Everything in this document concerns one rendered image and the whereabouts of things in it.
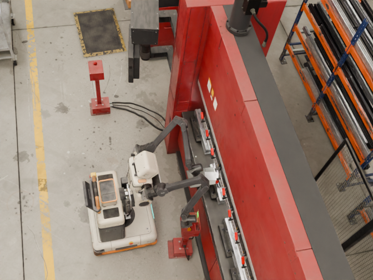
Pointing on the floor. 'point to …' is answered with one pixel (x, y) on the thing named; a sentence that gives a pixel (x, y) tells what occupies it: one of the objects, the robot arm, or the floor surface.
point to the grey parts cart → (5, 40)
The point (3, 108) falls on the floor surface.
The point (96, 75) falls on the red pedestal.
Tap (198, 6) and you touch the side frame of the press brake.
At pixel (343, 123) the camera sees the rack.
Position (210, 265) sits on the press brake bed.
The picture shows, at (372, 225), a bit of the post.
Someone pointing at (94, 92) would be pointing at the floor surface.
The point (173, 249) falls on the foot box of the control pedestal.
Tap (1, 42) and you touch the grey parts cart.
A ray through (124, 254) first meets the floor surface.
